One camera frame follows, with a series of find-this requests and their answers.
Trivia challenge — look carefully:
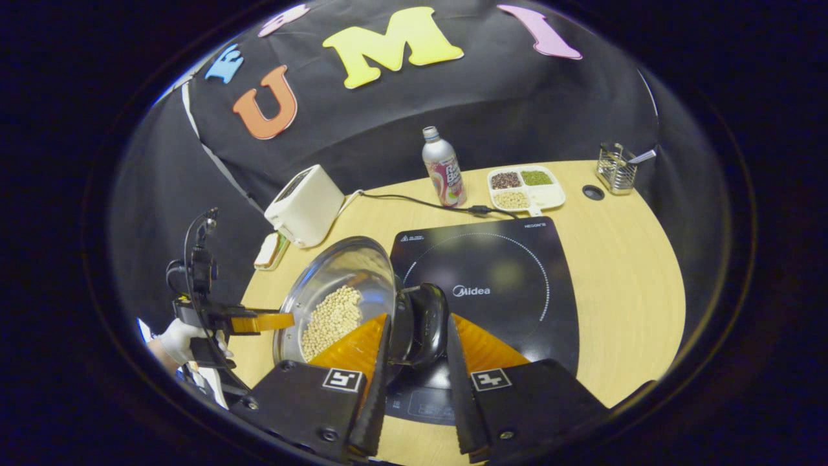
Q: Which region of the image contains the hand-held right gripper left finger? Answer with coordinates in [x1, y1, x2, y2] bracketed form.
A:
[231, 314, 392, 461]

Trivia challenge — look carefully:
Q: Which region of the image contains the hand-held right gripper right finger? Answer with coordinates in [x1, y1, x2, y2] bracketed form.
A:
[446, 313, 609, 461]

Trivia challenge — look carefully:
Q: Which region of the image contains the steel pot with black handles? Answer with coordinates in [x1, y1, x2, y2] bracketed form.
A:
[273, 236, 450, 370]

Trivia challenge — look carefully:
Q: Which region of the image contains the black induction cooktop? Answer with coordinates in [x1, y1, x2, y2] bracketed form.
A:
[386, 217, 580, 427]

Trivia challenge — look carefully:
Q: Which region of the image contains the pile of yellow soybeans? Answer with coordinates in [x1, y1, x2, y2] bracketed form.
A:
[301, 285, 363, 362]

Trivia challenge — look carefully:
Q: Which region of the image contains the sandwich on small plate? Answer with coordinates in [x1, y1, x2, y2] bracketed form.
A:
[254, 232, 290, 271]

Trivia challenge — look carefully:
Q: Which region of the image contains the white toaster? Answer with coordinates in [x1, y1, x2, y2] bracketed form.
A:
[265, 164, 345, 249]

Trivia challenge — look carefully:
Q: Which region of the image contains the white divided tray of beans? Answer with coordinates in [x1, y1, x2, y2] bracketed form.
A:
[487, 165, 567, 216]

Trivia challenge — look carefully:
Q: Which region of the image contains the silver bottle with pink label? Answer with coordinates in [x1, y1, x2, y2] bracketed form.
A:
[422, 126, 466, 208]

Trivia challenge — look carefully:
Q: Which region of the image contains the black power cable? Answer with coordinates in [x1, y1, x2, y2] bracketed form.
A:
[343, 190, 518, 219]

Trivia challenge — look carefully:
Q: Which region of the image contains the metal wire utensil holder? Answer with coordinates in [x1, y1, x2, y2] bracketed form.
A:
[596, 142, 638, 195]

